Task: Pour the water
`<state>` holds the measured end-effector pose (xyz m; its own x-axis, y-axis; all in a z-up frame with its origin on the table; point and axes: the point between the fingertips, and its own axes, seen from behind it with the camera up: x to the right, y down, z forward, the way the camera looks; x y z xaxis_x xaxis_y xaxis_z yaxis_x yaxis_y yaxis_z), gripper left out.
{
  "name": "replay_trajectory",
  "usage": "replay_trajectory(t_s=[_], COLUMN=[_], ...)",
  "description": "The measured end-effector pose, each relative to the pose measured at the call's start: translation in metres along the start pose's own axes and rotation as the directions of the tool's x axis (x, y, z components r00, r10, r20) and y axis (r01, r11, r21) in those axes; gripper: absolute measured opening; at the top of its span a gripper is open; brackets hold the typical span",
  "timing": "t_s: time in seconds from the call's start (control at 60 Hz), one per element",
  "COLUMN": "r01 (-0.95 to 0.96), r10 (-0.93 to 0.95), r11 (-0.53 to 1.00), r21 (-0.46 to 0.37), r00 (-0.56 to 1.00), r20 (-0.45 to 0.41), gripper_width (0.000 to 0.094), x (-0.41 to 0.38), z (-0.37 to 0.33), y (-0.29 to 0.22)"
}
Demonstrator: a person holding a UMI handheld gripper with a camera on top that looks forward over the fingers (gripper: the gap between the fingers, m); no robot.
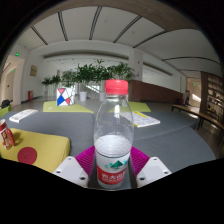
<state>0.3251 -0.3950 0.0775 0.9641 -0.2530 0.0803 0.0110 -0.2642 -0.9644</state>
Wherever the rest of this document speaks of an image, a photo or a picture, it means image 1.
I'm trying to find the framed wall picture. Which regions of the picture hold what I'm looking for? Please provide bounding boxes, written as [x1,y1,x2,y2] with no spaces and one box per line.
[29,64,39,78]

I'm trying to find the red floral mug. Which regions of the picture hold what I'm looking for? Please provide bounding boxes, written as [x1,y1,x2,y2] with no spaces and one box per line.
[0,118,16,150]

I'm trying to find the wooden shelf unit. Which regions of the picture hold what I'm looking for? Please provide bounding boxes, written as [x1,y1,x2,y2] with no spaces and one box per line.
[199,71,224,123]

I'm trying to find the white red blue patterned box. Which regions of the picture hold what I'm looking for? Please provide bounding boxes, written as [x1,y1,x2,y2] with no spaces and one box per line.
[55,87,76,107]

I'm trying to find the yellow and white booklet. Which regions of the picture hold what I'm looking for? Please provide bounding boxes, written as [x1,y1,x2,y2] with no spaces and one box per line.
[121,110,161,129]

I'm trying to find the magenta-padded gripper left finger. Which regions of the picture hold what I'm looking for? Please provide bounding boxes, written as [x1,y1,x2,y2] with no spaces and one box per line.
[52,145,98,189]

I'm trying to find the clear red-capped water bottle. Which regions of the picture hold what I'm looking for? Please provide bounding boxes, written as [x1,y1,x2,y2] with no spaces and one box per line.
[93,79,135,190]

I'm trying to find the brown wooden reception counter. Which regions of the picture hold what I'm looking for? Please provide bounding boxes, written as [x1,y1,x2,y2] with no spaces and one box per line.
[128,79,184,104]

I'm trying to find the long wooden bench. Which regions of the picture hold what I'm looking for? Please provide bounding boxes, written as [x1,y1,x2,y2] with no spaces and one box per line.
[171,103,224,135]

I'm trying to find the flat round red coaster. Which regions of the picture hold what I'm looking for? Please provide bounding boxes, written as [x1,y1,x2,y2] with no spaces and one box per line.
[17,146,38,165]

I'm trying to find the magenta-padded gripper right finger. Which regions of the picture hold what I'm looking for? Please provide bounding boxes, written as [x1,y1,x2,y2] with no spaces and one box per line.
[128,146,173,189]

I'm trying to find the person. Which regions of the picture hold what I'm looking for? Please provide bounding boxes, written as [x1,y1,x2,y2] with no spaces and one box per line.
[184,89,192,107]

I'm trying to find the group of potted green plants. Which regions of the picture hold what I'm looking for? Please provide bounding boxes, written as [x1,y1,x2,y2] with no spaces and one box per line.
[41,59,136,102]

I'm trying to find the black chair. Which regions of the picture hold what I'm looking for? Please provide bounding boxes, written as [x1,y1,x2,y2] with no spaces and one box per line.
[0,99,12,109]

